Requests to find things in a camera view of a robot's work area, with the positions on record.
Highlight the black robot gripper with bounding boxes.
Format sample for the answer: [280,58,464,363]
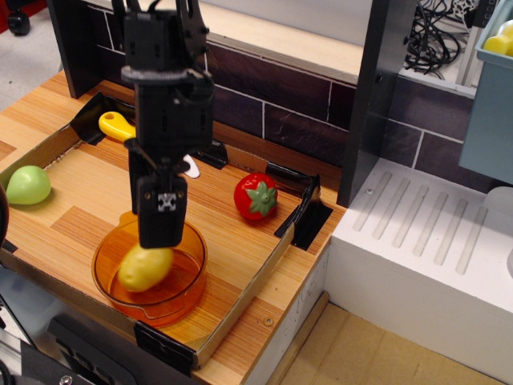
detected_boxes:
[121,66,215,249]

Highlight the yellow toy potato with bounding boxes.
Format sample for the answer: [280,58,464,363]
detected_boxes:
[118,244,174,293]

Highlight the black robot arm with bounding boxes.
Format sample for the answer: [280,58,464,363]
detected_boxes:
[112,1,215,249]

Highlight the cardboard fence with black tape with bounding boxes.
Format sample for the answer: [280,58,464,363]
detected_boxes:
[1,76,343,384]

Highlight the orange transparent plastic pot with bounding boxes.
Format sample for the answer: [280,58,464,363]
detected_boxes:
[91,212,208,327]

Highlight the red toy strawberry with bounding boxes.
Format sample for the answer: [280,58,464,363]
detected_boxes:
[233,172,278,220]

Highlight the green toy pear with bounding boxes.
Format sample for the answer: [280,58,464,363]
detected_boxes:
[6,165,51,205]

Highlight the black caster wheel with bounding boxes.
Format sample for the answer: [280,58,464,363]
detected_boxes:
[7,9,30,36]

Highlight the white dish drain rack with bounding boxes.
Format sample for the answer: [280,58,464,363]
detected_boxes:
[325,160,512,383]

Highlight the grey blue plastic bin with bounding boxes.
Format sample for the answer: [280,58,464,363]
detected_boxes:
[459,1,512,184]

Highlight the yellow toy in bin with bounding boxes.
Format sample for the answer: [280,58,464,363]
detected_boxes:
[483,20,512,57]

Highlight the yellow handled toy knife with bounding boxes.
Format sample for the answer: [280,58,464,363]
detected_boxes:
[99,111,200,179]

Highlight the dark grey vertical post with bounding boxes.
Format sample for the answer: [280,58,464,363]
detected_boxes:
[337,0,416,207]

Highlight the tangled black cables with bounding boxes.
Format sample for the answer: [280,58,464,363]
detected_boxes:
[403,0,478,81]

